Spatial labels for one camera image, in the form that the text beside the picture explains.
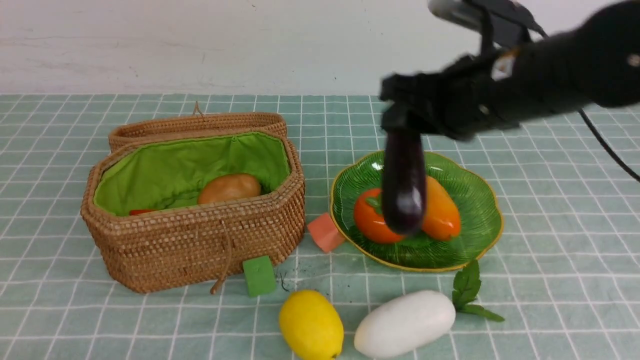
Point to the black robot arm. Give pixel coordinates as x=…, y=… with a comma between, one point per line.
x=514, y=79

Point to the yellow lemon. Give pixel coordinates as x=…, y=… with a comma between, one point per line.
x=311, y=326

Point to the brown potato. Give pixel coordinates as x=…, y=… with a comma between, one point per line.
x=230, y=187

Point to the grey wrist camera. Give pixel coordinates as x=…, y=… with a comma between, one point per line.
x=502, y=23

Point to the orange yellow mango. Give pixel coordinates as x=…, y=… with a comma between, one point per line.
x=442, y=220

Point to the orange foam cube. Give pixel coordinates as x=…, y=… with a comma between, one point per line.
x=325, y=233

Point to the green foam cube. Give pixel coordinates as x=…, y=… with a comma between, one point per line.
x=259, y=276

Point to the white eggplant with green leaves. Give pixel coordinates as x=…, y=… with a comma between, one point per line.
x=419, y=318

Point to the woven wicker basket green lining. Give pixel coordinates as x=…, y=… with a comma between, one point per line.
x=183, y=242

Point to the red orange chili pepper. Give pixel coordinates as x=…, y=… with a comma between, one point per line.
x=135, y=212

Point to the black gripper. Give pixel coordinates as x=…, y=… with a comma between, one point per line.
x=453, y=103

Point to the woven wicker basket lid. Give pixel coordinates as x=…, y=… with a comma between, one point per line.
x=197, y=122

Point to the green glass leaf plate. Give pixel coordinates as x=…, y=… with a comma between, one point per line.
x=482, y=220

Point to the purple eggplant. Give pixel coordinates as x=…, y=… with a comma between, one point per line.
x=403, y=182

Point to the orange persimmon with green leaves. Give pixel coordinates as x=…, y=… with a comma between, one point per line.
x=370, y=221

